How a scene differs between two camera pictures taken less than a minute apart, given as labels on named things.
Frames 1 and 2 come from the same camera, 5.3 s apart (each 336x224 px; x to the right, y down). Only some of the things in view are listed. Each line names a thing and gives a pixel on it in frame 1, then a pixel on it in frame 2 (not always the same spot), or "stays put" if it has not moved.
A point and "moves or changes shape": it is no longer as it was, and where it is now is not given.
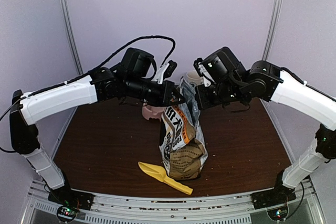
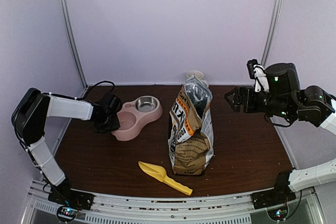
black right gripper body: [206, 101] to [251, 106]
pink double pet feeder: [154, 112] moves or changes shape
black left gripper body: [168, 85] to [109, 125]
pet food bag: [183, 147] moves or changes shape
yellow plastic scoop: [159, 173] stays put
